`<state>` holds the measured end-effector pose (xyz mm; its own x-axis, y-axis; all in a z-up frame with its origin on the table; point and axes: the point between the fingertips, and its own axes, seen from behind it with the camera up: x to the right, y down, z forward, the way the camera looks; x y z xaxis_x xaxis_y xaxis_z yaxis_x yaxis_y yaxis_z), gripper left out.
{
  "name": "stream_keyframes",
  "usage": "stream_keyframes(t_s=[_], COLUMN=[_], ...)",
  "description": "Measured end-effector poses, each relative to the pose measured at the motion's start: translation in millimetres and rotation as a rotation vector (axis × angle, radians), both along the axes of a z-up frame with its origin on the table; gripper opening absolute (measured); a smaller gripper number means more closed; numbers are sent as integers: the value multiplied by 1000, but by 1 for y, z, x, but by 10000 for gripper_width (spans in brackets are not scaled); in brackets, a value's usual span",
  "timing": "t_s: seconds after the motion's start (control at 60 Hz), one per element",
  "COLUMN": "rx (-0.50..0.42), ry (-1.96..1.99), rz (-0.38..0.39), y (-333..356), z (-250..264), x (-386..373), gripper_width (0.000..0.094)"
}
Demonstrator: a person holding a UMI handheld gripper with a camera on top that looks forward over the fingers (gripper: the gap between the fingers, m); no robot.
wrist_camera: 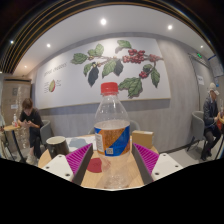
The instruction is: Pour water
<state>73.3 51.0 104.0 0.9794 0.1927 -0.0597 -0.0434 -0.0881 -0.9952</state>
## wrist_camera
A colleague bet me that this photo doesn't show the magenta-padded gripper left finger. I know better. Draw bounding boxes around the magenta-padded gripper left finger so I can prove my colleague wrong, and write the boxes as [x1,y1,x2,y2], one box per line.
[41,143,95,186]

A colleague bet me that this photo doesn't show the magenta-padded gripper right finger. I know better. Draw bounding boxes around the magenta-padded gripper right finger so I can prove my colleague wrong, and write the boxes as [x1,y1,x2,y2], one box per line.
[131,142,184,186]

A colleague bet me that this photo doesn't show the clear bottle with red cap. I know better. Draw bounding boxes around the clear bottle with red cap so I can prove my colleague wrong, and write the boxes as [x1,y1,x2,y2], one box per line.
[93,81,132,190]

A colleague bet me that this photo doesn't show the dark cup with white inside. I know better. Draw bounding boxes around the dark cup with white inside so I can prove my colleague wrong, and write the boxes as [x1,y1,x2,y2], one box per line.
[45,135,71,160]

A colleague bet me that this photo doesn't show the white and blue paper sheet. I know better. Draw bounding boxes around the white and blue paper sheet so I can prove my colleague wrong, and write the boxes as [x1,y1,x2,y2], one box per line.
[67,136,98,153]

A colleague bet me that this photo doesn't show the small cardboard box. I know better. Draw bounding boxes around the small cardboard box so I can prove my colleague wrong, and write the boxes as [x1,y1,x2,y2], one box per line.
[131,129,155,150]

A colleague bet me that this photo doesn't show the flat round red coaster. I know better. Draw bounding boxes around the flat round red coaster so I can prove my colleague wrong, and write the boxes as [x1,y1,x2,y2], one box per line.
[86,157,104,174]

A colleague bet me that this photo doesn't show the person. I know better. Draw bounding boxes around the person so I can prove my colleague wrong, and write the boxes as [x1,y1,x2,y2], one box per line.
[202,82,224,162]
[17,97,45,165]

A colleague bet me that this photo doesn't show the small round wooden side table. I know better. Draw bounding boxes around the small round wooden side table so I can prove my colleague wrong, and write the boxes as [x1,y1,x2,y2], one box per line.
[1,123,26,163]

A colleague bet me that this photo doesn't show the small clear bottle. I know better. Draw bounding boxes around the small clear bottle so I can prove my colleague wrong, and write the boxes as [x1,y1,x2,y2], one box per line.
[12,113,19,128]

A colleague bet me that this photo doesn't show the round ceiling lights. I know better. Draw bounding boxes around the round ceiling lights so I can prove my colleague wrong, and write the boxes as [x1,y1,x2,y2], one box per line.
[8,17,175,48]

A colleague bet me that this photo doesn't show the coffee plant wall mural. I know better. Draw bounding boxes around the coffee plant wall mural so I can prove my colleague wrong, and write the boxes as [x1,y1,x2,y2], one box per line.
[34,36,172,111]

